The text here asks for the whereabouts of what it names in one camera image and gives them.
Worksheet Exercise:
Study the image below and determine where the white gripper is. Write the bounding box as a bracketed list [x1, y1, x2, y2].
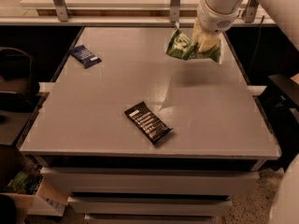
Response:
[192, 0, 238, 52]

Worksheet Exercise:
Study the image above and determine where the green jalapeno chip bag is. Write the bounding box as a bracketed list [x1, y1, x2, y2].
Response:
[165, 25, 221, 63]

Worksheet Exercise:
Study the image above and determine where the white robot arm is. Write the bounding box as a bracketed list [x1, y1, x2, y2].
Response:
[194, 0, 299, 52]

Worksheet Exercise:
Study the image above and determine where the blue rxbar blueberry bar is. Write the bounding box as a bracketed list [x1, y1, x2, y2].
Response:
[69, 45, 102, 69]

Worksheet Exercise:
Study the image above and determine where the dark side table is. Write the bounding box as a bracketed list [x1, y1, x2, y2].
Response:
[268, 75, 299, 111]

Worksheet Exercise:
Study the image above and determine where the black snack bar wrapper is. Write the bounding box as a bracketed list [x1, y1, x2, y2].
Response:
[124, 102, 171, 145]

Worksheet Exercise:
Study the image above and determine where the white drawer cabinet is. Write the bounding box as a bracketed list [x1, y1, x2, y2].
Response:
[35, 155, 264, 222]

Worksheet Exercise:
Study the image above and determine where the black office chair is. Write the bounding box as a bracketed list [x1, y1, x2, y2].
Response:
[0, 47, 40, 112]

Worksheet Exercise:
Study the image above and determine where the cardboard box with items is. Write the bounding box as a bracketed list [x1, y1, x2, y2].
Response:
[0, 171, 68, 224]

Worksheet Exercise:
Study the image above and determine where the middle metal shelf bracket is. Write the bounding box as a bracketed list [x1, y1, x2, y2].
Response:
[169, 0, 180, 22]

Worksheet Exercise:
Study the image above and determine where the metal shelf bracket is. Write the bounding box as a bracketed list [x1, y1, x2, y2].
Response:
[241, 0, 259, 23]
[169, 0, 180, 22]
[52, 0, 69, 21]

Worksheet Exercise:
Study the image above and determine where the right metal shelf bracket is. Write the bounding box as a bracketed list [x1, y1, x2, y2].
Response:
[241, 0, 259, 23]

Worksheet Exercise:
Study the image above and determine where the black cable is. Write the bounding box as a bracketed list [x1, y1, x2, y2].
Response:
[247, 15, 265, 79]

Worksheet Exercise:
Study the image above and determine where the left metal shelf bracket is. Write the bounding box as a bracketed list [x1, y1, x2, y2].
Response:
[52, 0, 69, 21]

